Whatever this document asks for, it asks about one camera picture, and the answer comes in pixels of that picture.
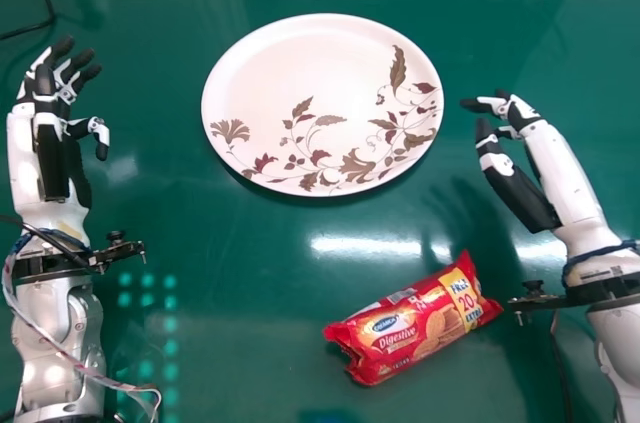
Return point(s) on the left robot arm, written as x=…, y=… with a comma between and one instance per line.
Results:
x=55, y=343

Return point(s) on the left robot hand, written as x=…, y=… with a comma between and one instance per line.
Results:
x=47, y=203

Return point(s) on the plate with brown leaf pattern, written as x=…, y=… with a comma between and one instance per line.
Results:
x=320, y=93

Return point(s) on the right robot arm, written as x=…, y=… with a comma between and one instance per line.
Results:
x=620, y=348

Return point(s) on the red biscuit packet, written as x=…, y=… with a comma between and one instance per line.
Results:
x=415, y=328

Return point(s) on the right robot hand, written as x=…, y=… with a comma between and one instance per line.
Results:
x=575, y=203

